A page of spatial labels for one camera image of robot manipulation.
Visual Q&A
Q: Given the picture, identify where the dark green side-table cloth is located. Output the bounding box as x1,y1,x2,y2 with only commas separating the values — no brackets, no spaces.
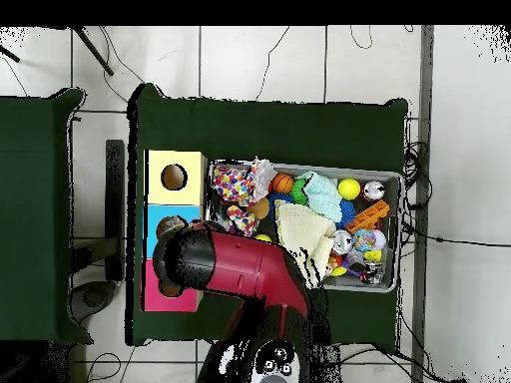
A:
0,88,94,344

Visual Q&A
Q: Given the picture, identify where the shallow silver mesh bin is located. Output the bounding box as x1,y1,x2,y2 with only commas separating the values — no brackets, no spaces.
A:
201,159,403,294

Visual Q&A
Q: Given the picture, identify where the black tripod leg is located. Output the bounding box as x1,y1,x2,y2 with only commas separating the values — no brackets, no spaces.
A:
0,42,21,64
72,25,116,77

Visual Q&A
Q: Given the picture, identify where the mint green waffle cloth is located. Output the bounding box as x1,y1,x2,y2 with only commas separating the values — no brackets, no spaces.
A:
296,171,343,222

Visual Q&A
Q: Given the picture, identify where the silver drink can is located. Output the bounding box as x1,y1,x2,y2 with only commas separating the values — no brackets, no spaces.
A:
361,180,386,201
331,229,354,255

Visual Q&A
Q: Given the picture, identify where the large polka dot cloth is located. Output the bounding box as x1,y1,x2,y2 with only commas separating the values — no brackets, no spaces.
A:
211,158,278,207

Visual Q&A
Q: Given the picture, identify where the green spiky ball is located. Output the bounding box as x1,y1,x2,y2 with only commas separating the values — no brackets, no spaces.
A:
288,178,309,206

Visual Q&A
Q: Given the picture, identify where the clear plastic packet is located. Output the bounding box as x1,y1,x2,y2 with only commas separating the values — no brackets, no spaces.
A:
159,216,188,237

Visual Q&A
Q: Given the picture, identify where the orange plastic grid tray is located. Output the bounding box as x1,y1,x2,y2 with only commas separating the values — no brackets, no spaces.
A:
344,198,391,235

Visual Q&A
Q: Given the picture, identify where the orange toy basketball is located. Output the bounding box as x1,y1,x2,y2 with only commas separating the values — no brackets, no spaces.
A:
270,172,295,194

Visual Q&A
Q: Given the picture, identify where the black cable with connector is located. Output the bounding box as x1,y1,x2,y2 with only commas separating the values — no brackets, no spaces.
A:
401,222,511,248

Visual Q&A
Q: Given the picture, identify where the blue spiky ball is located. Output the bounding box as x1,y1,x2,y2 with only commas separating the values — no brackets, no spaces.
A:
337,198,357,229
266,191,292,208

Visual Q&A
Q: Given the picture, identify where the wooden three-hole box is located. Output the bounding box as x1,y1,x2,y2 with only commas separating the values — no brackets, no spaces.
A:
141,149,209,313

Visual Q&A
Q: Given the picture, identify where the black flat panel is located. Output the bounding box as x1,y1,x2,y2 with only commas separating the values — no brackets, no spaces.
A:
104,139,127,282

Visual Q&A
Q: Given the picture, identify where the small polka dot cloth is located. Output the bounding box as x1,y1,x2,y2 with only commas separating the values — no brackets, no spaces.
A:
226,203,259,237

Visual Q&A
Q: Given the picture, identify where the blue globe ball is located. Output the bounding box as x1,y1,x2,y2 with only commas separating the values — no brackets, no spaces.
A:
351,227,378,252

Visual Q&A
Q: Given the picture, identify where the dark green tablecloth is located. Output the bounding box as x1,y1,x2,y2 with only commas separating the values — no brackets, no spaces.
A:
126,83,409,346

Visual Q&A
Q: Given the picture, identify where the thin black floor cable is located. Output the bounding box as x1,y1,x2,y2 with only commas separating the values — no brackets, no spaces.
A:
255,25,291,102

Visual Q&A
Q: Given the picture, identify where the cream waffle cloth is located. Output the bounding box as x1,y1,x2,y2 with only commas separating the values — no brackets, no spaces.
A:
273,200,337,288

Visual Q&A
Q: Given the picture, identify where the black cable bundle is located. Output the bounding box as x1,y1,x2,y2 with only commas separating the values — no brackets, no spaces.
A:
401,140,434,211

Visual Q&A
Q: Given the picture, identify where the grey floor cable cover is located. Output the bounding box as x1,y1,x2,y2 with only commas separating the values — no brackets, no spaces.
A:
410,25,435,383

